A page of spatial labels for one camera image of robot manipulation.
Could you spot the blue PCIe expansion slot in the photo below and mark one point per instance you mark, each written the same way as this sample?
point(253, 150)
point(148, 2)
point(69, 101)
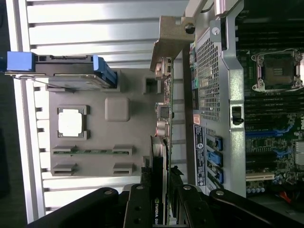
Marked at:
point(261, 133)

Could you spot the metal CPU socket cover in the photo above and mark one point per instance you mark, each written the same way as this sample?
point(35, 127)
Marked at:
point(300, 69)

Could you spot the blue slot retention clip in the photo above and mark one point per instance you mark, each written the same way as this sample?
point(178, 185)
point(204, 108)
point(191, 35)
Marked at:
point(218, 143)
point(215, 158)
point(221, 177)

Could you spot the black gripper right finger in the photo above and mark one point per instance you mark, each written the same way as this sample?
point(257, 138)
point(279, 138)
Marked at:
point(237, 209)

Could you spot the CPU socket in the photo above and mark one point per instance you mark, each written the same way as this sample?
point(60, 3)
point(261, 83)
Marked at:
point(275, 69)

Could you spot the black PC case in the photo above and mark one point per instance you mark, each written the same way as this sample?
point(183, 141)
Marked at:
point(213, 71)

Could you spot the hard disk with blue caddy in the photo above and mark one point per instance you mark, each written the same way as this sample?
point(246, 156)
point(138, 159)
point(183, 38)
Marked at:
point(59, 66)

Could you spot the silver CPU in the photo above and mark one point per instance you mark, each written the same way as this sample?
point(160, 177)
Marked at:
point(71, 123)

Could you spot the green RAM stick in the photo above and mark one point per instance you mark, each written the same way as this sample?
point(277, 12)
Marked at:
point(95, 151)

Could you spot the white PCI expansion slot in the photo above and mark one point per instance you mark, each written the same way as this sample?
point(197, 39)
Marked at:
point(259, 177)

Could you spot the grey parts rack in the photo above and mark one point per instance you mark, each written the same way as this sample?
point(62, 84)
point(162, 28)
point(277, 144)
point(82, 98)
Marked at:
point(95, 133)

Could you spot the black expansion slot blue latch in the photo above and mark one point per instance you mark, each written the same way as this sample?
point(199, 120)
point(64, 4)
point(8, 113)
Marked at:
point(282, 154)

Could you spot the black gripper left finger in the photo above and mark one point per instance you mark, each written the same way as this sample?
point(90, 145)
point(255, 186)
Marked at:
point(83, 209)

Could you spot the green motherboard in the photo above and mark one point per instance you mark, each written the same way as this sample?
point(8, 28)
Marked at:
point(261, 147)

